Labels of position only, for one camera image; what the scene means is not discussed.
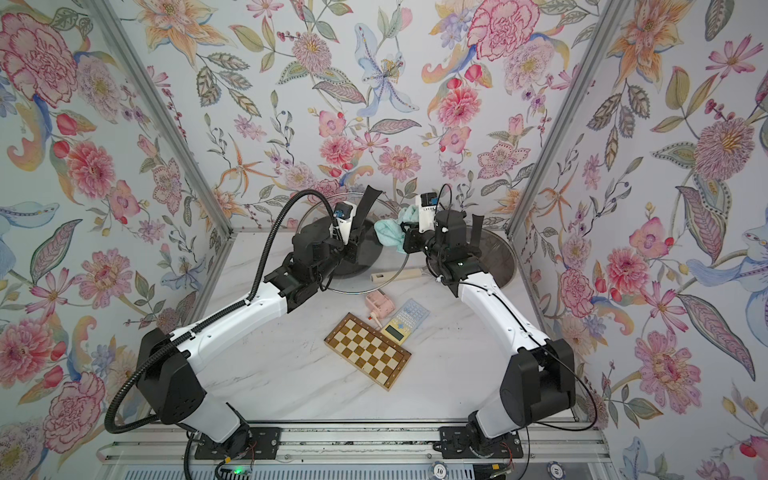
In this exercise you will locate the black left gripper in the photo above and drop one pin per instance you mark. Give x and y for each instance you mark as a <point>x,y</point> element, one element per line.
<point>352,248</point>

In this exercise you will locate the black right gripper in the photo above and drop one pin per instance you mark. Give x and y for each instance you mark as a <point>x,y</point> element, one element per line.
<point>414,238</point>

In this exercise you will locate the light green cloth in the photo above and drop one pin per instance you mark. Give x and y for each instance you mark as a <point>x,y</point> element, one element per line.
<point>390,232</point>

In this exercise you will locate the glass pot lid black handle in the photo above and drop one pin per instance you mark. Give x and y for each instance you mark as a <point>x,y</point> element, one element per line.
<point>496,253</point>

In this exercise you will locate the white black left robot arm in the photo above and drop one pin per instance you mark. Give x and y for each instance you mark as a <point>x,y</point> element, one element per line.
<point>169,365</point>

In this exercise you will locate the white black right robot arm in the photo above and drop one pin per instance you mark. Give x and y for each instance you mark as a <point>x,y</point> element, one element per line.
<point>539,380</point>

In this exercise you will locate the black frying pan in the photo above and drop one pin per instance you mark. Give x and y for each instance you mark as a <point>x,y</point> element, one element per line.
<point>318,251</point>

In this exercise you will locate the pink small box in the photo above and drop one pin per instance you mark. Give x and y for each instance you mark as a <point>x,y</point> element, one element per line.
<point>379,304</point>

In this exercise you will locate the brown frying pan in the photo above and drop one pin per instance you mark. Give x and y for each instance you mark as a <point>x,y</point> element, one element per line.
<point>380,278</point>

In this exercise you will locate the yellow blue calculator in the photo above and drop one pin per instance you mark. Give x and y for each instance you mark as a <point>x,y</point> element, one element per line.
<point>405,321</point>

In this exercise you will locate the wooden chessboard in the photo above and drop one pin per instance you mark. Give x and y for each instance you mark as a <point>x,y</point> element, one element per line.
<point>377,357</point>

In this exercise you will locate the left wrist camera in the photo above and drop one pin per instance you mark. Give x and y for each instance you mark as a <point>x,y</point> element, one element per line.
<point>344,214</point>

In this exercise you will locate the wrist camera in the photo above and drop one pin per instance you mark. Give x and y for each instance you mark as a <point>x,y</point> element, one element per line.
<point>344,214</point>
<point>427,204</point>

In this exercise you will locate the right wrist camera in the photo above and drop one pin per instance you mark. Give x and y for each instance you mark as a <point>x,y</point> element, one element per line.
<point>427,204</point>

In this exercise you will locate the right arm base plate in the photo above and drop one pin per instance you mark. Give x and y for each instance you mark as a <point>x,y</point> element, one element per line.
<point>468,442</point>

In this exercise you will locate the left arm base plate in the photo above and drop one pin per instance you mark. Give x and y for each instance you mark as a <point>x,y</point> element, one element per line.
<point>259,443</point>

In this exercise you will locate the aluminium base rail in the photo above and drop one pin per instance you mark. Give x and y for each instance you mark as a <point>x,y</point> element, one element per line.
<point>360,450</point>

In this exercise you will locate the aluminium corner frame right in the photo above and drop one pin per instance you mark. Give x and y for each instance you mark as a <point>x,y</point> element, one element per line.
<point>606,26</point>

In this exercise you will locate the aluminium corner frame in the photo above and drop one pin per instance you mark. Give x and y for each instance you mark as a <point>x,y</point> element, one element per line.
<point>105,18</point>
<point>606,26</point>

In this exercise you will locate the aluminium corner frame left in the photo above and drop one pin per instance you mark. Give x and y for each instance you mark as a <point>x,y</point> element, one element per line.
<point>105,18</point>

